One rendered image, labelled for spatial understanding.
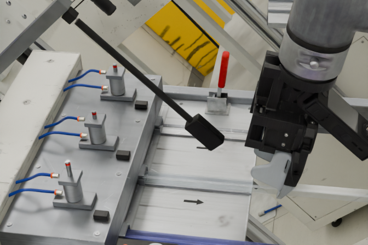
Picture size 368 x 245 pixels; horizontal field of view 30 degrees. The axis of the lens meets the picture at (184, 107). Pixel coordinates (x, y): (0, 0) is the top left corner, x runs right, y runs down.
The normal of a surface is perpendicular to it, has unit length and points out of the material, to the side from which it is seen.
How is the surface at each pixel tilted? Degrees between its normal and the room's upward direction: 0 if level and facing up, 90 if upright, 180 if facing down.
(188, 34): 90
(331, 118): 89
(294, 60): 62
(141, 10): 90
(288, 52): 50
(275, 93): 90
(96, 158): 44
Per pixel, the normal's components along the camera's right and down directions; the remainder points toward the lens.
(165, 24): -0.16, 0.62
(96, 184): -0.04, -0.79
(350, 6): 0.06, 0.52
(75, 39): 0.69, -0.48
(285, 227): -0.71, -0.62
